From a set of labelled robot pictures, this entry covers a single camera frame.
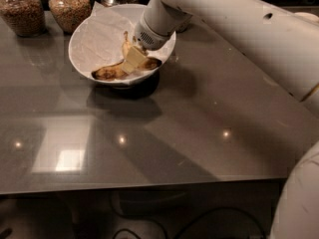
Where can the spotted banana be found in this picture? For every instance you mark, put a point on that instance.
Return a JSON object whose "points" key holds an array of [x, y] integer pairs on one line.
{"points": [[149, 63]]}

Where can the glass jar behind bowl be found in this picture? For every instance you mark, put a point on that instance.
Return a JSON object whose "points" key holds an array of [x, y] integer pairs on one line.
{"points": [[183, 26]]}

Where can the white paper liner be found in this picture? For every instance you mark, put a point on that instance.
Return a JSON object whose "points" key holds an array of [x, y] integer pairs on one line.
{"points": [[99, 37]]}

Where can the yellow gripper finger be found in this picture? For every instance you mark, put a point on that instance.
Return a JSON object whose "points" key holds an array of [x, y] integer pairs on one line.
{"points": [[133, 56]]}

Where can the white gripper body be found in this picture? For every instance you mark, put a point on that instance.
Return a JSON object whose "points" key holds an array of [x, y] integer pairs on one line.
{"points": [[150, 37]]}

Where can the white tilted bowl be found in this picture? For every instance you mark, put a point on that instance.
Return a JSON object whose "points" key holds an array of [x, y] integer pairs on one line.
{"points": [[96, 44]]}

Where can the glass jar far left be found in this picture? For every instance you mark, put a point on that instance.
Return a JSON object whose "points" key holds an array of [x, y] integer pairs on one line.
{"points": [[25, 18]]}

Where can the brown banana left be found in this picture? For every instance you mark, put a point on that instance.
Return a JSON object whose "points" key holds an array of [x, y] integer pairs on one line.
{"points": [[109, 73]]}

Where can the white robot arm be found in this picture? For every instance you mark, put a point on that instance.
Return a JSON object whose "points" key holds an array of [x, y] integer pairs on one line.
{"points": [[286, 47]]}

